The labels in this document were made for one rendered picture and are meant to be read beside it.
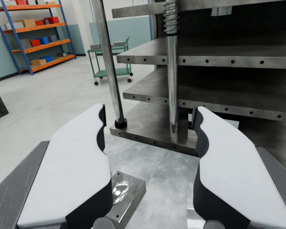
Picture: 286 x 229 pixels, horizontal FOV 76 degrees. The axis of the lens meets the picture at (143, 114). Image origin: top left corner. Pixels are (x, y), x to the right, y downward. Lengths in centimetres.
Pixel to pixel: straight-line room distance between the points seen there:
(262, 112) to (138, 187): 69
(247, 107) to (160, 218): 66
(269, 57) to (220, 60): 19
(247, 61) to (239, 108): 24
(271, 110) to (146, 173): 67
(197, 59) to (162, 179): 62
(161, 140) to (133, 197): 49
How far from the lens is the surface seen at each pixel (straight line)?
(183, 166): 100
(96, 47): 465
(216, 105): 106
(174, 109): 109
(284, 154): 123
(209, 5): 99
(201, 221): 75
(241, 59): 97
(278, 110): 107
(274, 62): 98
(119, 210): 79
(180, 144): 115
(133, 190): 83
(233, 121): 109
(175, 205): 86
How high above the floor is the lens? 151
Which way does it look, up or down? 29 degrees down
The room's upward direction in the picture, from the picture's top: 7 degrees counter-clockwise
